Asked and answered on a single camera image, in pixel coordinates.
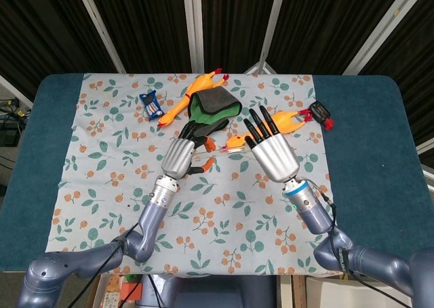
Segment clear glass rod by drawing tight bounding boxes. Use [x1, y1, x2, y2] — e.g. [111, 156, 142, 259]
[195, 144, 250, 159]

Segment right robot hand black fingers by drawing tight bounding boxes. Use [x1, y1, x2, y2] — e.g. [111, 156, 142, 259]
[243, 104, 300, 184]

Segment white partition frame post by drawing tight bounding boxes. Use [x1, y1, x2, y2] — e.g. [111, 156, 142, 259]
[259, 0, 290, 74]
[0, 73, 35, 105]
[73, 0, 127, 74]
[342, 0, 418, 75]
[182, 0, 205, 74]
[416, 141, 434, 190]

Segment yellow rubber chicken toy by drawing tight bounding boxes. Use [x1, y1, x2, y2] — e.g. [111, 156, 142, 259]
[226, 109, 313, 149]
[157, 68, 231, 129]

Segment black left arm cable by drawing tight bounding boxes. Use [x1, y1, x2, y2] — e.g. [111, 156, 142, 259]
[73, 221, 140, 308]

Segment cardboard box with colourful items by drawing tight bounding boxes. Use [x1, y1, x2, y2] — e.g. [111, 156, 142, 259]
[94, 273, 143, 308]

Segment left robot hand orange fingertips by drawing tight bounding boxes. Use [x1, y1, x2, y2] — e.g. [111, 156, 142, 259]
[160, 121, 217, 180]

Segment grey blue robot torso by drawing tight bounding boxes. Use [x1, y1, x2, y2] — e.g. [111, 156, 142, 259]
[140, 273, 277, 308]

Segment floral printed tablecloth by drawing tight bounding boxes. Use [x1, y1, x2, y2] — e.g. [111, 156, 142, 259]
[45, 72, 343, 277]

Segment black device with red cap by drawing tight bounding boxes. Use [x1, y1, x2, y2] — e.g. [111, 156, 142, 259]
[310, 101, 336, 132]

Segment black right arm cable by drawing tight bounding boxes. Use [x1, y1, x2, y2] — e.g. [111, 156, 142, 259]
[317, 182, 413, 308]

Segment black cable bundle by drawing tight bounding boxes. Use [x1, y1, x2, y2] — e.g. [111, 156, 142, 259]
[0, 97, 31, 126]

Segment blue cookie snack packet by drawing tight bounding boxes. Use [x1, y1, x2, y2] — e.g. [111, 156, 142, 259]
[139, 90, 165, 121]

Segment grey stand legs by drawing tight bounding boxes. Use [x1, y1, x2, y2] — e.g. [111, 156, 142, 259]
[244, 52, 282, 75]

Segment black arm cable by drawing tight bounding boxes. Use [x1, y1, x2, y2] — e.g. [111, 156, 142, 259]
[317, 182, 413, 308]
[73, 221, 140, 308]

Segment white box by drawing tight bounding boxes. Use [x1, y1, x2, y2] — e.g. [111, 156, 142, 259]
[304, 275, 413, 308]

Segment green and grey cloth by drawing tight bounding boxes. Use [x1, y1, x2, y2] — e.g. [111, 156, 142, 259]
[182, 86, 242, 142]

